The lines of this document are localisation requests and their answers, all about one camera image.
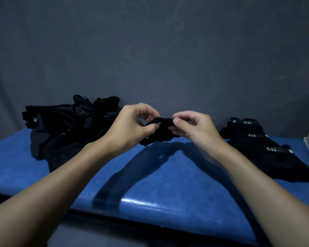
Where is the person's right hand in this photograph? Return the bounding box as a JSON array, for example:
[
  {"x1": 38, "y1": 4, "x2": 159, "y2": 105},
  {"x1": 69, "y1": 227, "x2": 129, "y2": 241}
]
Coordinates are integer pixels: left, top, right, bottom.
[{"x1": 168, "y1": 110, "x2": 225, "y2": 164}]

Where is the person's left hand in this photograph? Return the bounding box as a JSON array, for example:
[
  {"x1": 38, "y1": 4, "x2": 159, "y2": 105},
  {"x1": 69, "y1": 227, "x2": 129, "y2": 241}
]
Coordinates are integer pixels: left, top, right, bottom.
[{"x1": 103, "y1": 103, "x2": 161, "y2": 156}]

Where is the black fingerless glove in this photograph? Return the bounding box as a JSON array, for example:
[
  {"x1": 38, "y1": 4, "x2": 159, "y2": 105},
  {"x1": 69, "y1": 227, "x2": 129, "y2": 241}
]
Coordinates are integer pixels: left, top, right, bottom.
[
  {"x1": 246, "y1": 153, "x2": 309, "y2": 183},
  {"x1": 139, "y1": 117, "x2": 181, "y2": 147},
  {"x1": 226, "y1": 139, "x2": 276, "y2": 155},
  {"x1": 219, "y1": 125, "x2": 263, "y2": 140},
  {"x1": 242, "y1": 132, "x2": 270, "y2": 143},
  {"x1": 261, "y1": 144, "x2": 295, "y2": 158},
  {"x1": 230, "y1": 117, "x2": 260, "y2": 130}
]

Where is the pile of black gloves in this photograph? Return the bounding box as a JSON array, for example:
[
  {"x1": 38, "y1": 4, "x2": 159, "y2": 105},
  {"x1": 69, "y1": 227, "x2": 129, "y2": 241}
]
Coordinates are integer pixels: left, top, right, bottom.
[{"x1": 22, "y1": 94, "x2": 123, "y2": 173}]

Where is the person's right forearm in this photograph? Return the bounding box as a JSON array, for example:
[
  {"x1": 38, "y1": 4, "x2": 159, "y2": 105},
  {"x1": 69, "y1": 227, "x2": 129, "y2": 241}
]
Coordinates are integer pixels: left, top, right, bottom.
[{"x1": 211, "y1": 144, "x2": 309, "y2": 247}]

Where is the person's left forearm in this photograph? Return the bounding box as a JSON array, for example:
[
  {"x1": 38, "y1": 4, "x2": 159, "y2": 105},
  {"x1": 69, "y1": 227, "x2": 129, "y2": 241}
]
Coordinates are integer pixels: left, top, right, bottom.
[{"x1": 0, "y1": 140, "x2": 119, "y2": 247}]

